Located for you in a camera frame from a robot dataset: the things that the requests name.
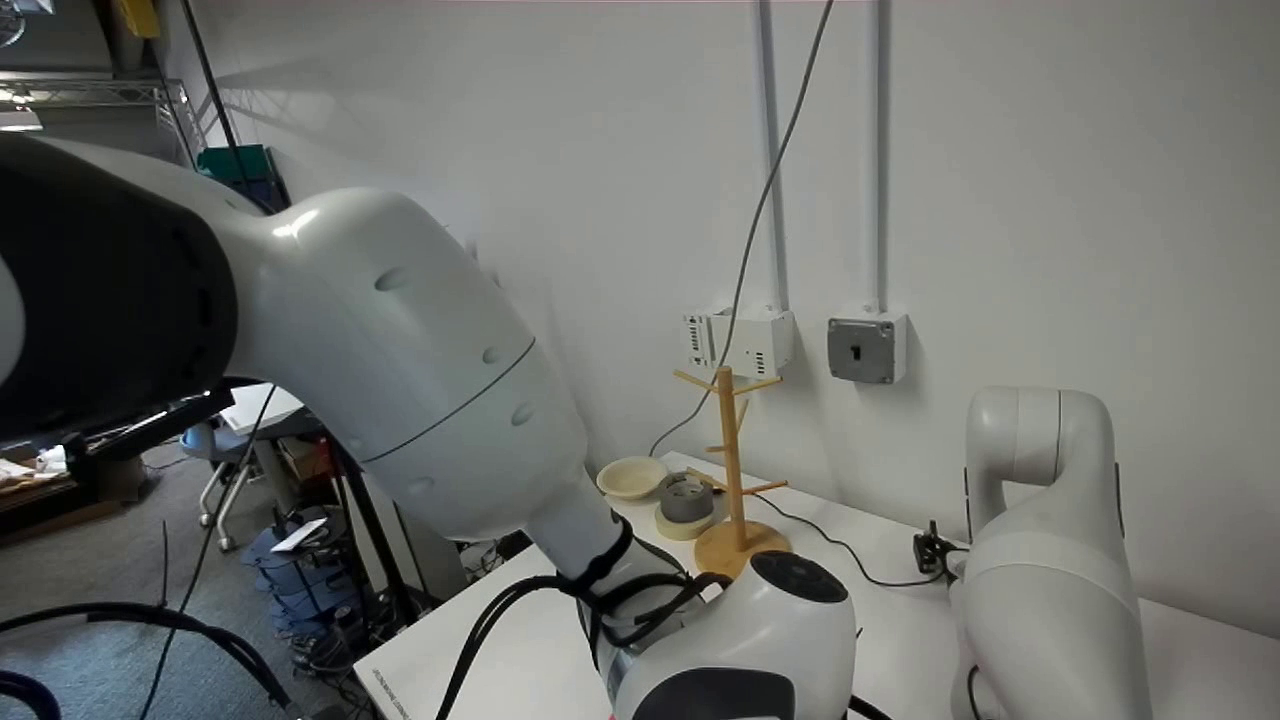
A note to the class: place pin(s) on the grey junction box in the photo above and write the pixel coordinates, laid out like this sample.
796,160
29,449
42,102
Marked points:
867,349

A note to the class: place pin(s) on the small black device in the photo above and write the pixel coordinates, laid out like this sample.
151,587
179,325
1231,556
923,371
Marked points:
936,550

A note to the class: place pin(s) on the yellow tag object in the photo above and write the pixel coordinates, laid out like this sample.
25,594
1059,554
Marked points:
139,19

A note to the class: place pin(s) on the black slanted pole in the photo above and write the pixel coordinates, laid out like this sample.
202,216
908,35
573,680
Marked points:
207,75

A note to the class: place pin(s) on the white wall conduit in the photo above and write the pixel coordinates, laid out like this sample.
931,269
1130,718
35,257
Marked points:
772,132
880,132

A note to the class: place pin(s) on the wooden mug tree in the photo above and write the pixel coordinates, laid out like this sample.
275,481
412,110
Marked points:
725,441

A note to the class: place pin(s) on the white elbow-shaped tube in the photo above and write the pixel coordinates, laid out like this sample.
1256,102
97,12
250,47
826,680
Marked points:
1046,562

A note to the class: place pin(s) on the metal shelf rack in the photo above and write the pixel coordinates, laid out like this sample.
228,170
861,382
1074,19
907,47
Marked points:
80,87

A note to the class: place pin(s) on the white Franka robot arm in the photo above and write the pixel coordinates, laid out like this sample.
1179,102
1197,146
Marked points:
387,334

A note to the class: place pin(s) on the white wall socket box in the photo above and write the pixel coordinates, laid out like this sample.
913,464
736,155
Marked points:
767,345

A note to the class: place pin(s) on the green storage bin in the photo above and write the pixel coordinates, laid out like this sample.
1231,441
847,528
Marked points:
243,160

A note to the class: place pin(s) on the cream bowl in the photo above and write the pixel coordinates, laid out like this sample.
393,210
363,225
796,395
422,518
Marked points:
631,477

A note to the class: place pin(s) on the blue box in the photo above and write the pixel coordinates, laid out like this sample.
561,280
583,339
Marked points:
301,574

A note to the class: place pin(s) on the white office chair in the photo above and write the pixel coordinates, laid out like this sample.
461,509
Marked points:
260,406

